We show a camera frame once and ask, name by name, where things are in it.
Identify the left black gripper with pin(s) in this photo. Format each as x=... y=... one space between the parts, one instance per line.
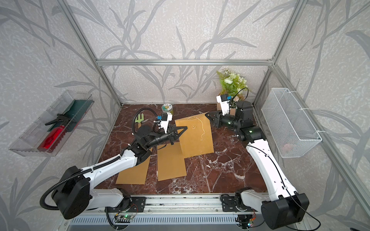
x=177 y=136

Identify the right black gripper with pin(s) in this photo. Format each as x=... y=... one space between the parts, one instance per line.
x=213 y=121

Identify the kraft file bag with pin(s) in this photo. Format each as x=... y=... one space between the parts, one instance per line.
x=135 y=175
x=197 y=140
x=171 y=162

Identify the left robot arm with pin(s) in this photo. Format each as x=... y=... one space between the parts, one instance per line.
x=76 y=191

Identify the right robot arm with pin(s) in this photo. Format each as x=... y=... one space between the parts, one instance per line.
x=273 y=176

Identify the peach flower pot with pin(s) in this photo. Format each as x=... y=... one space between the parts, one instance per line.
x=232 y=110

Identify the small labelled tin can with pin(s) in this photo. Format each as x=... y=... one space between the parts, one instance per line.
x=167 y=108

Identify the green artificial plant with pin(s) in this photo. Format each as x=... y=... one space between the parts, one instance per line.
x=232 y=83

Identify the green garden hand fork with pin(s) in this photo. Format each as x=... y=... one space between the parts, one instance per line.
x=139 y=119

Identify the left circuit board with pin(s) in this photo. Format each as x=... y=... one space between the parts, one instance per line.
x=124 y=218

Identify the circuit board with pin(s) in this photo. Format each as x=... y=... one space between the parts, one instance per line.
x=245 y=222
x=124 y=218

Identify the green dustpan scoop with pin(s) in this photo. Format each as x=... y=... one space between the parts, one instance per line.
x=71 y=117

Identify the right circuit board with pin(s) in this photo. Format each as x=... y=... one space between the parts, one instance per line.
x=245 y=222

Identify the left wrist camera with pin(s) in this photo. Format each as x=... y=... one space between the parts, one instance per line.
x=163 y=121

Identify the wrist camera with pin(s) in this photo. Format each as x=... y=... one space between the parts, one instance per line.
x=163 y=121
x=223 y=103

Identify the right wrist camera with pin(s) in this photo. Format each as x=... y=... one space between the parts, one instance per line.
x=223 y=103

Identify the aluminium front rail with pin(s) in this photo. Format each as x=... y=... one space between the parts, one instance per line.
x=179 y=203

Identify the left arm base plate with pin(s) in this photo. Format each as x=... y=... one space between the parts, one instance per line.
x=134 y=204

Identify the white wire mesh basket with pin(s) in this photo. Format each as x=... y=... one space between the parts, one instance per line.
x=292 y=130

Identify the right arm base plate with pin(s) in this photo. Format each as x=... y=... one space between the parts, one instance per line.
x=232 y=203

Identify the clear plastic wall bin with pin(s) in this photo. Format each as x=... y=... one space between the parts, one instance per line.
x=26 y=145

